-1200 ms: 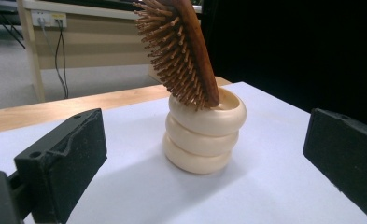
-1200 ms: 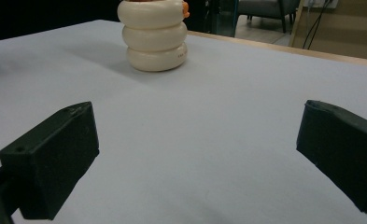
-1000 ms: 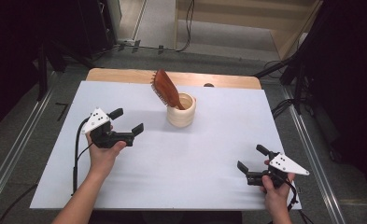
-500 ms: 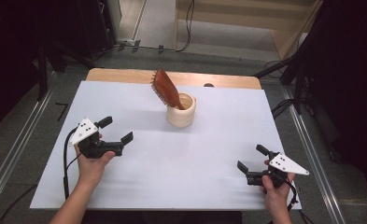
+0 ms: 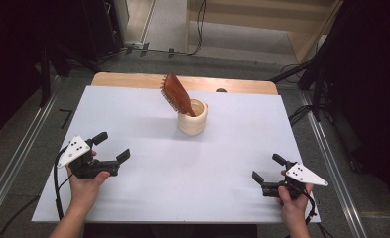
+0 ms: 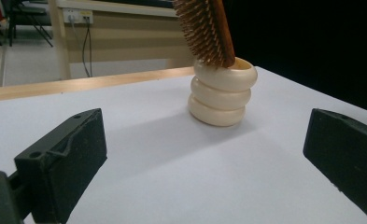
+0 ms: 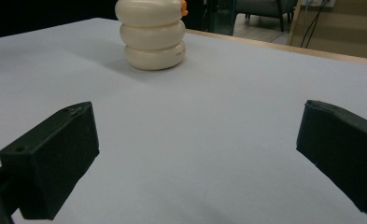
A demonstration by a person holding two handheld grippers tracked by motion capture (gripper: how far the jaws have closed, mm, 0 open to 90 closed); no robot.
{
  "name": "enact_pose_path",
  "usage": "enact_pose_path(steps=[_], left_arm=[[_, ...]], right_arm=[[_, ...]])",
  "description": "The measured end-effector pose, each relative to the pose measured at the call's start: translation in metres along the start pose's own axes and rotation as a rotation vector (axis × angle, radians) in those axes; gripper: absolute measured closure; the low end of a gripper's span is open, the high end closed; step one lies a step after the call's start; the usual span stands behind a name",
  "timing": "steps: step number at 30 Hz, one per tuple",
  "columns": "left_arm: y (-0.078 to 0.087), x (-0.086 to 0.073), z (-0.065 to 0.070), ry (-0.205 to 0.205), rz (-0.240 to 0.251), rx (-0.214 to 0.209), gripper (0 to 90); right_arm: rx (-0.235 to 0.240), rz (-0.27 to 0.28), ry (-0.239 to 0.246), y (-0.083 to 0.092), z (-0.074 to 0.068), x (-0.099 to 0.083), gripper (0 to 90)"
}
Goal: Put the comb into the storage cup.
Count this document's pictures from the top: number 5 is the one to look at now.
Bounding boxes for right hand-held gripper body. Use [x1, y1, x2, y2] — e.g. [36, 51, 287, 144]
[261, 161, 329, 201]

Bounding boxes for black equipment cabinet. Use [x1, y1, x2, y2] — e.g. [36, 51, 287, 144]
[82, 0, 125, 64]

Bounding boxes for person's left hand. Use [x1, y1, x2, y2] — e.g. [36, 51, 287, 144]
[65, 150, 112, 213]

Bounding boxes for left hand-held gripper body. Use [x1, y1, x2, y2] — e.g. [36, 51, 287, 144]
[57, 135, 121, 181]

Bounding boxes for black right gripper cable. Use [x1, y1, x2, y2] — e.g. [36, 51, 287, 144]
[300, 187, 334, 238]

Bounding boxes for black hanging cable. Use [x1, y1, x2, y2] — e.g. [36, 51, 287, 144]
[186, 0, 207, 57]

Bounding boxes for metal floor rail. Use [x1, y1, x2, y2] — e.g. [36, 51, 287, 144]
[0, 92, 59, 226]
[298, 91, 369, 238]

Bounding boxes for person's right hand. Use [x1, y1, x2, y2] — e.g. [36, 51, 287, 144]
[276, 170, 316, 226]

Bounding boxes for black floor cables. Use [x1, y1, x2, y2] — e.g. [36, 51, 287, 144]
[287, 104, 315, 127]

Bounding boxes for wooden table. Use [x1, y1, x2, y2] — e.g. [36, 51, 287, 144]
[91, 71, 279, 96]

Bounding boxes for thin black cable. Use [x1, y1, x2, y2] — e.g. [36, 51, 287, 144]
[0, 194, 42, 238]

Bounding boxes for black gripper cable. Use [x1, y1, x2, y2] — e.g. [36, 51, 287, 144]
[53, 145, 68, 221]
[300, 187, 334, 238]

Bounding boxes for black metal stand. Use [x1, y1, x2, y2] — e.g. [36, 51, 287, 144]
[39, 39, 52, 107]

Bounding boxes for white board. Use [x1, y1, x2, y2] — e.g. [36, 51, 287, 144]
[31, 85, 322, 224]

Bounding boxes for light wooden furniture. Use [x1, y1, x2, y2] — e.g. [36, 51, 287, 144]
[185, 0, 345, 64]

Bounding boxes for cream ribbed cup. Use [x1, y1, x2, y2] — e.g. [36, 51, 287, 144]
[177, 97, 209, 137]

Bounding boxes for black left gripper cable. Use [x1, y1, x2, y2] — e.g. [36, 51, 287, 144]
[53, 145, 68, 221]

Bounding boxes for wooden hairbrush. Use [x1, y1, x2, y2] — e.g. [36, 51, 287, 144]
[160, 72, 198, 118]

